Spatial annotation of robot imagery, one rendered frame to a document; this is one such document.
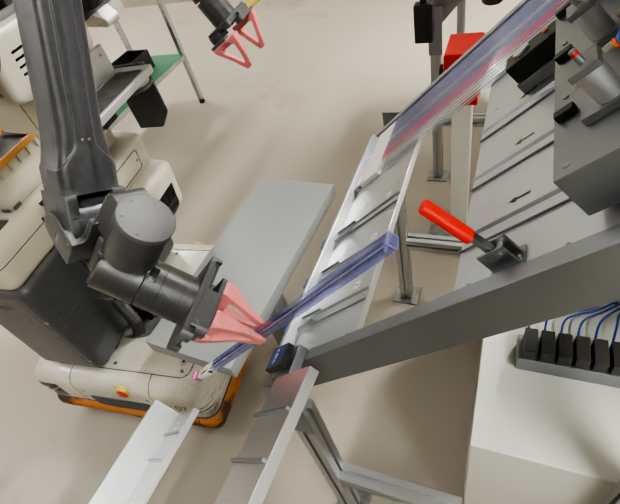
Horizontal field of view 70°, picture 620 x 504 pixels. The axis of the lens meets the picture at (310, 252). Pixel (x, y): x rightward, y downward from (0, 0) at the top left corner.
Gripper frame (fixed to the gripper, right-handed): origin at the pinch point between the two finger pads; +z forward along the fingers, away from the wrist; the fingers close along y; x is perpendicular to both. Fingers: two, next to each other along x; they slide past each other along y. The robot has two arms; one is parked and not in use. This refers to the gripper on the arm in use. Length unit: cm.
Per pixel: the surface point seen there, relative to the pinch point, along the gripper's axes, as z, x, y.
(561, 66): 11.7, -33.9, 25.1
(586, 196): 12.1, -33.7, 6.9
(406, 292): 71, 67, 69
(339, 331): 13.7, 5.6, 8.0
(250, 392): 35, 101, 24
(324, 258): 14.5, 19.5, 29.4
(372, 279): 15.0, 0.9, 16.0
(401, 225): 46, 40, 71
